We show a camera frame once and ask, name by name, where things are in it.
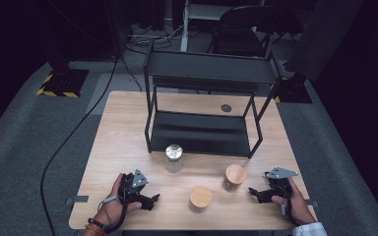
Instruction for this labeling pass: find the person's left hand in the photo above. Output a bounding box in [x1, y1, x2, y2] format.
[94, 173, 143, 229]

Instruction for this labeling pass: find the thin black floor cable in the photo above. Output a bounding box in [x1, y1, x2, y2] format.
[120, 57, 144, 92]

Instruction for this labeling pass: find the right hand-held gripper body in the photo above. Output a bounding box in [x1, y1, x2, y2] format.
[264, 166, 299, 200]

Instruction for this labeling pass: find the orange string bracelet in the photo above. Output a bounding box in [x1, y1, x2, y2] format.
[84, 223, 107, 236]

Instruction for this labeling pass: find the striped-edge black stand base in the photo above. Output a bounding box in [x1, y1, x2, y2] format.
[270, 73, 313, 104]
[35, 67, 91, 99]

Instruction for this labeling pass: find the hand-held gripper cable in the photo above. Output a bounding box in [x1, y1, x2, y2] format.
[97, 193, 128, 235]
[277, 184, 300, 228]

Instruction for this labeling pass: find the black folding chair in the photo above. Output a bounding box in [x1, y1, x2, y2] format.
[209, 4, 279, 59]

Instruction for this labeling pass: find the white metal stand frame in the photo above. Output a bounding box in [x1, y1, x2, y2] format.
[179, 0, 268, 53]

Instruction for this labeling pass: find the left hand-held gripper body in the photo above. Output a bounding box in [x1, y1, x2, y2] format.
[117, 168, 150, 204]

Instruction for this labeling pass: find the right hand-held gripper cable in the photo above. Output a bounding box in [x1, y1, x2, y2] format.
[277, 184, 300, 228]

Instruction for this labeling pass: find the person's right hand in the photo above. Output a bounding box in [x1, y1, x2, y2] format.
[271, 177, 317, 227]

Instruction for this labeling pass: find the left hand-held gripper cable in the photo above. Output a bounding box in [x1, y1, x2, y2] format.
[97, 193, 128, 235]

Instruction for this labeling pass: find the glass jar with metal lid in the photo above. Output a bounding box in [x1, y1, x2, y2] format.
[164, 144, 184, 174]

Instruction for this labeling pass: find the black metal shelf rack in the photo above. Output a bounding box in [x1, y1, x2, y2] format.
[143, 40, 284, 160]

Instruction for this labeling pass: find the bundle of floor cables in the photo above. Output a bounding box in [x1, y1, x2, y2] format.
[126, 23, 185, 47]

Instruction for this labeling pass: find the black bead bracelet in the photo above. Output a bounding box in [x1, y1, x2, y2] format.
[87, 217, 108, 231]

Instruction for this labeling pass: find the long black floor cable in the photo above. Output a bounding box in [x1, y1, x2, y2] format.
[39, 55, 121, 236]

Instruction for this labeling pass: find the grey draped stand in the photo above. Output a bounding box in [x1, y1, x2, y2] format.
[284, 0, 366, 82]

